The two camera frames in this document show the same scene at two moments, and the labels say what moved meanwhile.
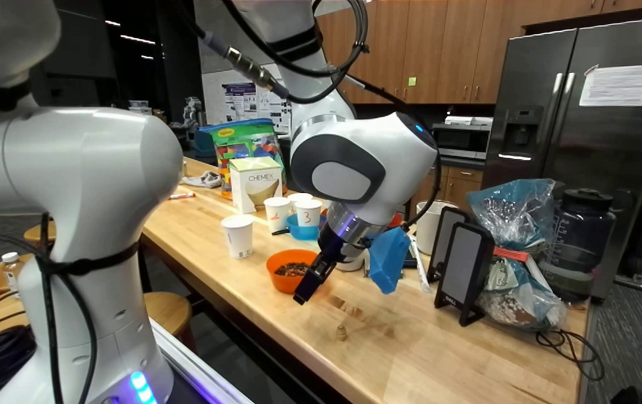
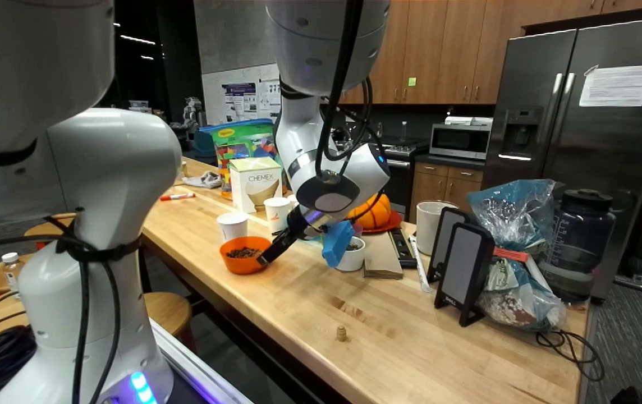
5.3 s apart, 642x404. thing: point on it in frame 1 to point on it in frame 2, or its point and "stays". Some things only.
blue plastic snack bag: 519,293 stays
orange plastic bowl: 287,268 to 241,252
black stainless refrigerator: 586,108 stays
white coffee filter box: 255,180 stays
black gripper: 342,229 to 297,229
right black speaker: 465,273 stays
